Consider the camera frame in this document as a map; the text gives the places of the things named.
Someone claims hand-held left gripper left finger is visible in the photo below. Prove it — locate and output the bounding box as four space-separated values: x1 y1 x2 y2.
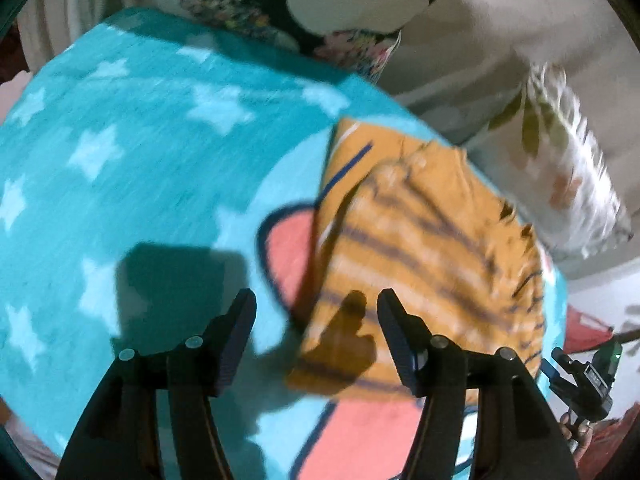
55 288 258 480

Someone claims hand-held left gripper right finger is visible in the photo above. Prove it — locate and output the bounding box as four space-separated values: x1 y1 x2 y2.
376 288 581 480

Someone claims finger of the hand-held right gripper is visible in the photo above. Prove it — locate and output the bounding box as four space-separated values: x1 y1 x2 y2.
539 347 577 392

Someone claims orange striped sweater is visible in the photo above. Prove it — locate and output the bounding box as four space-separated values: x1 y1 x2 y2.
285 117 548 407

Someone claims person's right hand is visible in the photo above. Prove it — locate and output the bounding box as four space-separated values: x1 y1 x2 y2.
557 410 598 461

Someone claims red patterned cloth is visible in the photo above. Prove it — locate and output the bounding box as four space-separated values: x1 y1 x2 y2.
564 307 618 357

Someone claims turquoise star blanket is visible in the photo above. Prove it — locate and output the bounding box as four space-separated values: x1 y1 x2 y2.
0 7 571 480

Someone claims white leaf print pillow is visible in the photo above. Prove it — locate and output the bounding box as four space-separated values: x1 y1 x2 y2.
465 60 637 262

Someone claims beige cloth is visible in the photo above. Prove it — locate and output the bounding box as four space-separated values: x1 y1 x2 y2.
378 0 638 142

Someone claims white curtain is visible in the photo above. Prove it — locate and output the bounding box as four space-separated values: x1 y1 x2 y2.
15 0 151 72

